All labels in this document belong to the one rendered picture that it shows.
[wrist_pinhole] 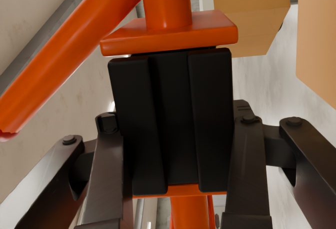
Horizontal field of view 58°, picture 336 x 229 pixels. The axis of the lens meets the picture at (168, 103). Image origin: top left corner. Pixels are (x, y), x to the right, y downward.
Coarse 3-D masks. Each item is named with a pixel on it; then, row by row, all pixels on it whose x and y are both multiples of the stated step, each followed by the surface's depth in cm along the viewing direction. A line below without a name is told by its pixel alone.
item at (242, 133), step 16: (240, 128) 13; (256, 128) 13; (240, 144) 12; (256, 144) 12; (240, 160) 11; (256, 160) 11; (240, 176) 10; (256, 176) 10; (240, 192) 9; (256, 192) 9; (240, 208) 8; (256, 208) 8; (224, 224) 7; (240, 224) 7; (256, 224) 7
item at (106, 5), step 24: (96, 0) 15; (120, 0) 15; (72, 24) 16; (96, 24) 16; (48, 48) 16; (72, 48) 16; (24, 72) 17; (48, 72) 17; (72, 72) 18; (0, 96) 18; (24, 96) 17; (48, 96) 18; (0, 120) 18; (24, 120) 19
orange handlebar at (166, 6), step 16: (144, 0) 14; (160, 0) 13; (176, 0) 13; (160, 16) 13; (176, 16) 13; (176, 208) 17; (192, 208) 17; (208, 208) 21; (176, 224) 18; (192, 224) 17; (208, 224) 18
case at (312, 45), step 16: (304, 0) 32; (320, 0) 28; (304, 16) 32; (320, 16) 28; (304, 32) 32; (320, 32) 28; (304, 48) 33; (320, 48) 28; (304, 64) 33; (320, 64) 29; (304, 80) 33; (320, 80) 29; (320, 96) 29
